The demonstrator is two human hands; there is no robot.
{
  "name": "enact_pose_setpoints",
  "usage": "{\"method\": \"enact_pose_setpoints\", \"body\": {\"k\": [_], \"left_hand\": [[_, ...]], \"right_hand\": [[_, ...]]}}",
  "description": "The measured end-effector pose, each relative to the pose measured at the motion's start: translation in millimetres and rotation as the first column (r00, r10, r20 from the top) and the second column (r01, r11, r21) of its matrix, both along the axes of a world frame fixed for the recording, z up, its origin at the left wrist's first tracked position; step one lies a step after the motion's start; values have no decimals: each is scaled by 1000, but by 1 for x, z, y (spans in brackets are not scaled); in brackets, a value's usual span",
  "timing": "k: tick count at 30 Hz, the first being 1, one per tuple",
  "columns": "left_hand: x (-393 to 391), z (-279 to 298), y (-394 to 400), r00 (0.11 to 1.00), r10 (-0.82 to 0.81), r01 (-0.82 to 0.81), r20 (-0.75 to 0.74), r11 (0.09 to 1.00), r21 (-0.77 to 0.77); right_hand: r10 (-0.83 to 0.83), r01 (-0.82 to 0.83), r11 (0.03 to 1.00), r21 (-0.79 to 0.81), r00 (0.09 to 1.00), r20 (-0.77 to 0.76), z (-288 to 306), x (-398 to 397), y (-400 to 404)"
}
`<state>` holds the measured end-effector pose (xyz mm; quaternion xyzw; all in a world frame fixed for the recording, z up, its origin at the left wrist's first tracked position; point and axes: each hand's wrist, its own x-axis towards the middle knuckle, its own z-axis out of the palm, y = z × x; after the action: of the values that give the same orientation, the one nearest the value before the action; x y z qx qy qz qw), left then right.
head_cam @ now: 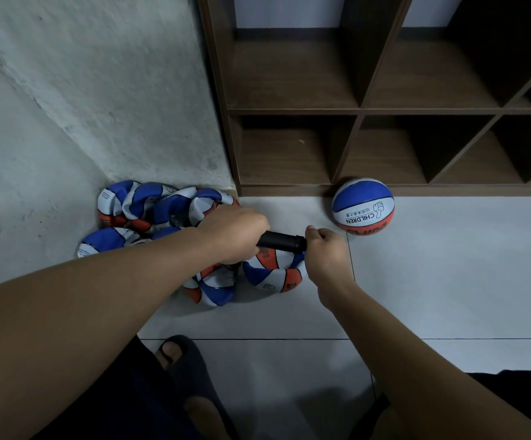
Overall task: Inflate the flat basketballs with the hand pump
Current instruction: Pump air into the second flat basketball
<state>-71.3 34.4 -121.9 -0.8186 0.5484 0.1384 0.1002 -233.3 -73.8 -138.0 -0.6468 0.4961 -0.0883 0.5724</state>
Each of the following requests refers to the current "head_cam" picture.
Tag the brown wooden cubby shelf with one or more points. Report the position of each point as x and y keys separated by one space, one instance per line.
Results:
x=288 y=82

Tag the person's left forearm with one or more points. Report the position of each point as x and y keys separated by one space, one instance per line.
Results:
x=73 y=330

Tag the black hand pump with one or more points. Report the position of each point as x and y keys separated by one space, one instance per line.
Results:
x=282 y=241

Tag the person's left hand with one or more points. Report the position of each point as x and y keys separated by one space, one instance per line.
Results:
x=233 y=232

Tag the person's left foot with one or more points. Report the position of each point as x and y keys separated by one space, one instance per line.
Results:
x=168 y=351

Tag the black sandal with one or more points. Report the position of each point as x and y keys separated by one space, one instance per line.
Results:
x=197 y=376

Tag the person's right hand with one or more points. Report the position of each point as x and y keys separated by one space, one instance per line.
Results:
x=330 y=261

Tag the person's right forearm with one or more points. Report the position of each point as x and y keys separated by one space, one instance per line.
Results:
x=412 y=371

